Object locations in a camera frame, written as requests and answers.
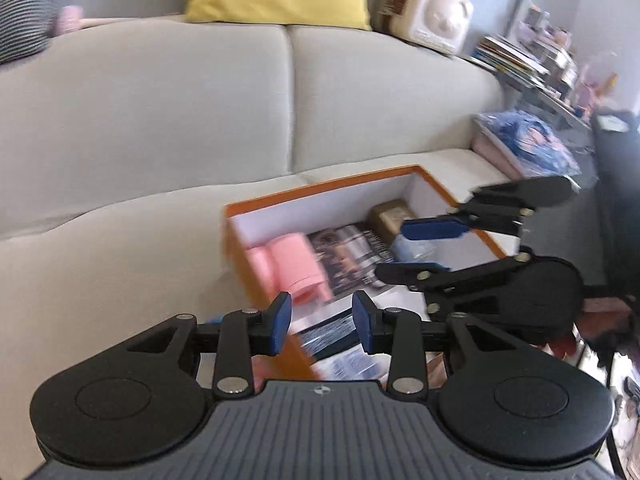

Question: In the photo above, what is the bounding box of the black furniture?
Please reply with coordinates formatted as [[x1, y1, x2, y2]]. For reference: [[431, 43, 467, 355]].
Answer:
[[591, 109, 640, 302]]

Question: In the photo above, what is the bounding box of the orange cardboard box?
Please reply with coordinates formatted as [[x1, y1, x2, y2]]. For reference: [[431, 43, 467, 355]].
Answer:
[[222, 163, 522, 382]]

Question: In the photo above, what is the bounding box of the light blue packet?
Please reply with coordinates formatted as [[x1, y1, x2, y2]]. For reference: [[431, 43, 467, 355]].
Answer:
[[390, 235, 452, 267]]

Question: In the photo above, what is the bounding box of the grey striped pillow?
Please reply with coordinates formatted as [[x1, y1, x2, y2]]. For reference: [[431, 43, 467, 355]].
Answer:
[[0, 0, 69, 64]]

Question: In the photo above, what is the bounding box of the cream bear-face bag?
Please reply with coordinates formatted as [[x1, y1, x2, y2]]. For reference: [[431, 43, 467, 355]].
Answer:
[[375, 0, 474, 56]]

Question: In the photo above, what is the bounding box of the glossy magazine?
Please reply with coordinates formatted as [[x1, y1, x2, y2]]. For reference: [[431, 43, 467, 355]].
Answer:
[[306, 224, 402, 299]]

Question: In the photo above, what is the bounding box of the black striped packet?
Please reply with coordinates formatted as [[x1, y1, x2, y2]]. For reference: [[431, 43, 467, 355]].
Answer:
[[294, 309, 362, 362]]

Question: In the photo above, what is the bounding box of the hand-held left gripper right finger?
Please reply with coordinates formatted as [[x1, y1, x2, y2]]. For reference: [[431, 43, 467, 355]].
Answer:
[[351, 291, 521, 397]]

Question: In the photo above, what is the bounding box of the pink cylindrical container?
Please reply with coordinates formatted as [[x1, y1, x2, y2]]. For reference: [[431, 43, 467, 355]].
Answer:
[[246, 245, 279, 302], [265, 233, 334, 307]]

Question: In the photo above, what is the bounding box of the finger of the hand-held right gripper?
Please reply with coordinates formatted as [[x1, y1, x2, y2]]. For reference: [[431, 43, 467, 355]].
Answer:
[[402, 175, 576, 242], [374, 252, 534, 322]]

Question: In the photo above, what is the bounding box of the beige fabric sofa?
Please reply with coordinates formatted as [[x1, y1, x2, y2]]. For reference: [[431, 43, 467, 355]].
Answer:
[[0, 14, 523, 466]]

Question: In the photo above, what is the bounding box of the stack of books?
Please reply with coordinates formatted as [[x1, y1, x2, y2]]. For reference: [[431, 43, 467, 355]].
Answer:
[[469, 34, 552, 92]]

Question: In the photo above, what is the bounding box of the pink storage box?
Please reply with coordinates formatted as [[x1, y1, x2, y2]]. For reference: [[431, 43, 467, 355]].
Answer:
[[472, 132, 527, 181]]

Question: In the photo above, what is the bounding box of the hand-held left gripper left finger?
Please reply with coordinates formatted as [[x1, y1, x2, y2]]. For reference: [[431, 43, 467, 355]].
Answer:
[[125, 291, 294, 400]]

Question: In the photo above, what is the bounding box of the small brown box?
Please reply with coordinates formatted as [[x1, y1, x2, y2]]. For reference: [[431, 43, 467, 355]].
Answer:
[[368, 198, 422, 244]]

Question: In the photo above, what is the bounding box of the cluttered shelf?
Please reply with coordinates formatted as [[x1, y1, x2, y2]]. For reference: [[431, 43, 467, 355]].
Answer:
[[505, 0, 622, 128]]

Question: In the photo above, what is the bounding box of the blue patterned plastic bag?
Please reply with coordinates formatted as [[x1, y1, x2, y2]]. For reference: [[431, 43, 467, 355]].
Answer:
[[474, 109, 582, 179]]

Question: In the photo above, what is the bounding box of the pink soft item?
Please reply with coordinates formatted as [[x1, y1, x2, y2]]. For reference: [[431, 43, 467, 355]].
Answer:
[[51, 5, 87, 37]]

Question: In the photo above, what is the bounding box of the white tube with blue print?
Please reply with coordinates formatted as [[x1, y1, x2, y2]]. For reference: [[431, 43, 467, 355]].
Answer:
[[319, 347, 388, 382]]

